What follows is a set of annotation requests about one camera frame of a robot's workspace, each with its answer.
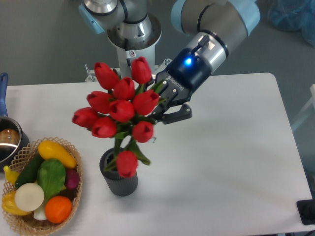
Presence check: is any black dark-blue gripper body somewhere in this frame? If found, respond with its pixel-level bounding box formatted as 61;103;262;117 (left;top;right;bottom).
152;48;212;117

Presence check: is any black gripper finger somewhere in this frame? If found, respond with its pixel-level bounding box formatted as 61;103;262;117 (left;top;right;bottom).
158;104;192;124

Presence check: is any red tulip bouquet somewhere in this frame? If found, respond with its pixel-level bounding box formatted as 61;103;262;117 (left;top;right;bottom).
72;56;166;178

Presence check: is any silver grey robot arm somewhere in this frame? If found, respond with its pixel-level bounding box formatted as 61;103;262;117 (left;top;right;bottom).
79;0;260;124

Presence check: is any dark grey ribbed vase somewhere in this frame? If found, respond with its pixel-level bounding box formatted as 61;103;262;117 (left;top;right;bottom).
99;148;138;197

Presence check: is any purple red onion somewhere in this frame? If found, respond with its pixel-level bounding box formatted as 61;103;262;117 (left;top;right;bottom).
64;169;80;189

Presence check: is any blue plastic bag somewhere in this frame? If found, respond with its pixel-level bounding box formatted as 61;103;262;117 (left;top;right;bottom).
267;0;315;46

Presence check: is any yellow squash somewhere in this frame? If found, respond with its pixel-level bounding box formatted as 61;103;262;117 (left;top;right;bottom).
37;140;77;169

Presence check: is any green lettuce leaf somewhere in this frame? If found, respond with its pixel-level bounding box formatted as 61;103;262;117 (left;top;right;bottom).
37;158;66;204

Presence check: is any black device at table edge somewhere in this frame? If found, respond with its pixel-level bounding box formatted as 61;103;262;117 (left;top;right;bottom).
296;199;315;225

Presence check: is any orange fruit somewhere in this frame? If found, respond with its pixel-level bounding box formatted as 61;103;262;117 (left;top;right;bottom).
45;196;72;223

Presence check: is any green cucumber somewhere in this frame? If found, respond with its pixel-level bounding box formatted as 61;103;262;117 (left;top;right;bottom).
15;153;44;189

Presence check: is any white round radish slice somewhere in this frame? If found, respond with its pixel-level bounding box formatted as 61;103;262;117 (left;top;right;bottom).
14;183;44;212

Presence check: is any woven wicker basket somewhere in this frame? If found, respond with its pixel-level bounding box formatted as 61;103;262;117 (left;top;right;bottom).
2;137;83;236

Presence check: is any yellow bell pepper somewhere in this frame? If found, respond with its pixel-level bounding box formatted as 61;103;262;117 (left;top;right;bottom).
1;191;31;216

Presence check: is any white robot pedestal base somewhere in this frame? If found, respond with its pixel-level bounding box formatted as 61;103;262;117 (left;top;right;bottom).
86;35;161;89

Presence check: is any dark saucepan blue handle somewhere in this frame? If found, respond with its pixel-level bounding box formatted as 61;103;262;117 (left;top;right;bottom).
0;72;29;173

